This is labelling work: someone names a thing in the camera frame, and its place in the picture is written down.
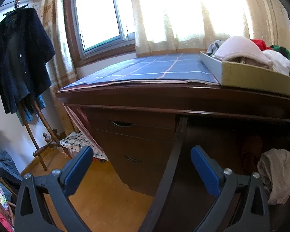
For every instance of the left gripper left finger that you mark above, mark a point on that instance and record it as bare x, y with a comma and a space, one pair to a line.
32, 212

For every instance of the shallow yellow cardboard box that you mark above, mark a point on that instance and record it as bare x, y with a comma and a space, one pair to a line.
246, 76

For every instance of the grey garment in box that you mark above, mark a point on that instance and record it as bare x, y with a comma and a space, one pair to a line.
213, 47

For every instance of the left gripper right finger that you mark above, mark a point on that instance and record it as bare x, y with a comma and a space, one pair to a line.
223, 184

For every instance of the tan beige underwear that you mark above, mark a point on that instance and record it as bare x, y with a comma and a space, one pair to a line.
274, 170

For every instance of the dark wooden desk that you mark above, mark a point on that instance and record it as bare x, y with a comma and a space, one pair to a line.
135, 123

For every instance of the red garment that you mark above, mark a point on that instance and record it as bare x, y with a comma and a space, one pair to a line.
261, 44

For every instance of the blue grey clothes pile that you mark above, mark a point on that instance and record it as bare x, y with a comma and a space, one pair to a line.
10, 178

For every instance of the beige lace curtain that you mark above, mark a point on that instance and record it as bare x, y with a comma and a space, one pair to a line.
179, 26

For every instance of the wood framed window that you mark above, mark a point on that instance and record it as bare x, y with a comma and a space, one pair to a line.
98, 29

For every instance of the checkered cloth on floor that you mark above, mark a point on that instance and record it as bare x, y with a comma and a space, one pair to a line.
75, 141

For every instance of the dark navy hanging jacket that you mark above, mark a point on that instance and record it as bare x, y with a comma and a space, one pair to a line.
25, 49

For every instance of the green garment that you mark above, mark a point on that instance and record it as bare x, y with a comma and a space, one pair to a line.
285, 52

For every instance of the white folded garment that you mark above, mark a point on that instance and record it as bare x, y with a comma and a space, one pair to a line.
280, 63

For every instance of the blue plaid table cloth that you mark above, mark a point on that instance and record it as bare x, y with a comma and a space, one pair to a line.
170, 68

